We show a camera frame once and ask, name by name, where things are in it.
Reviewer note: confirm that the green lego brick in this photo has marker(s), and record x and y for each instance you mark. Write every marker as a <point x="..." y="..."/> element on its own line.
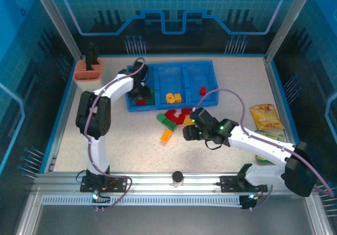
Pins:
<point x="152" y="98"/>
<point x="169" y="125"/>
<point x="161" y="117"/>

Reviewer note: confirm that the red lego brick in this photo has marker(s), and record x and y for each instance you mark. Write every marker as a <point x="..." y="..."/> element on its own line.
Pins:
<point x="141" y="102"/>
<point x="170" y="114"/>
<point x="203" y="90"/>

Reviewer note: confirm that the red stepped lego piece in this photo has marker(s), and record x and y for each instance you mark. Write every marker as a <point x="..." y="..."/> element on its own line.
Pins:
<point x="184" y="113"/>

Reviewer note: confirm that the yellow lego brick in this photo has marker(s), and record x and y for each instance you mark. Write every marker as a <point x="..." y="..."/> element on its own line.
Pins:
<point x="169" y="98"/>
<point x="178" y="97"/>
<point x="188" y="121"/>

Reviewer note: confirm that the blue three-compartment plastic tray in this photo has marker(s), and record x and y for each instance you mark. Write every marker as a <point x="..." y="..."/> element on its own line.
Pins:
<point x="171" y="74"/>

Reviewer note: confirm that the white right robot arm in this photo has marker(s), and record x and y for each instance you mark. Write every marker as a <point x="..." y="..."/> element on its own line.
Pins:
<point x="263" y="145"/>

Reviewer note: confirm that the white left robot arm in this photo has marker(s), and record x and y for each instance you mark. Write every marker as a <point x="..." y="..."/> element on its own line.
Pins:
<point x="118" y="86"/>

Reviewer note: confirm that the orange lego brick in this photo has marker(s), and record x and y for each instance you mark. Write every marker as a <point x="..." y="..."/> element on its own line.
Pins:
<point x="166" y="136"/>

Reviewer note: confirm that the black round knob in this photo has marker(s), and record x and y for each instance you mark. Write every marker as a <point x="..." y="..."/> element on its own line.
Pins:
<point x="177" y="177"/>

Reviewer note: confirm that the pink and cream knife holder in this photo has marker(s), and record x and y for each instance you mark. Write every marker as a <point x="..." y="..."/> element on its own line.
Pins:
<point x="88" y="80"/>

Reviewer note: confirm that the yellow snack bag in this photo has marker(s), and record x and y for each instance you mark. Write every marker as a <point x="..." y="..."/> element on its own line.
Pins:
<point x="267" y="116"/>

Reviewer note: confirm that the green candy bag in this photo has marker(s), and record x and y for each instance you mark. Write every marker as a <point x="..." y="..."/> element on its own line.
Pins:
<point x="273" y="135"/>

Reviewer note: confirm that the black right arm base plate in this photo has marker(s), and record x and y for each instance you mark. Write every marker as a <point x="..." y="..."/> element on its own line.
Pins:
<point x="229" y="184"/>

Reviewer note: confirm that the aluminium frame rail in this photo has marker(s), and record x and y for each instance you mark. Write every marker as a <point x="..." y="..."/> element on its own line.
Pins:
<point x="152" y="182"/>

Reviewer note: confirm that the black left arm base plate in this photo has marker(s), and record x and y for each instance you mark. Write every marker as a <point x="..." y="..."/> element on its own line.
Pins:
<point x="118" y="185"/>

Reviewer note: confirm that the aluminium frame post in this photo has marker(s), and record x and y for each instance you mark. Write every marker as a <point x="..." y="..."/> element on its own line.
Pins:
<point x="56" y="21"/>
<point x="285" y="21"/>

